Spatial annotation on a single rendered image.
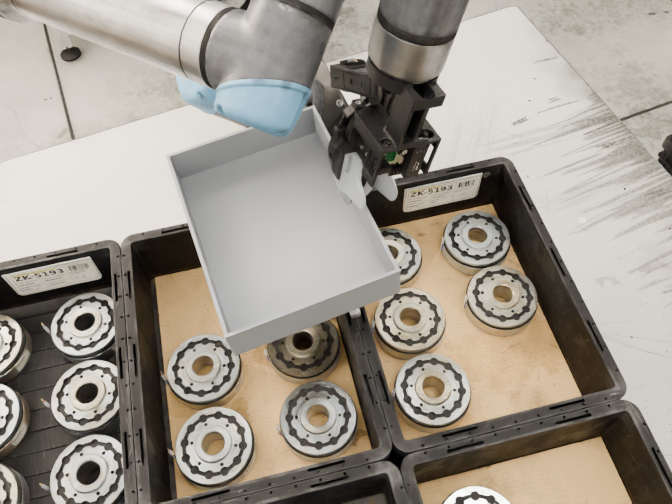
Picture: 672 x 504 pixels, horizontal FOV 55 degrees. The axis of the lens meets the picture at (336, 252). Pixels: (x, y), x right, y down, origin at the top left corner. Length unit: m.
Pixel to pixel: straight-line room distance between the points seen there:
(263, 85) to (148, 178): 0.82
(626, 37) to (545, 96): 1.41
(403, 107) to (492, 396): 0.47
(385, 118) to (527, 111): 0.81
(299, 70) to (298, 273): 0.28
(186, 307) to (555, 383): 0.55
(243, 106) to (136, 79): 2.11
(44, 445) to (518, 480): 0.64
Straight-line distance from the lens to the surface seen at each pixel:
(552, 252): 0.96
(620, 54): 2.78
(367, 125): 0.66
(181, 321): 1.00
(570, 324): 0.94
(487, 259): 1.00
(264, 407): 0.92
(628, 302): 1.22
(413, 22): 0.58
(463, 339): 0.96
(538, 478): 0.92
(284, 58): 0.56
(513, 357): 0.97
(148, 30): 0.63
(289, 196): 0.82
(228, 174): 0.86
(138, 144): 1.42
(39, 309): 1.09
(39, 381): 1.04
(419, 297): 0.95
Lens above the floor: 1.69
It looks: 57 degrees down
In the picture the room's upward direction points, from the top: 3 degrees counter-clockwise
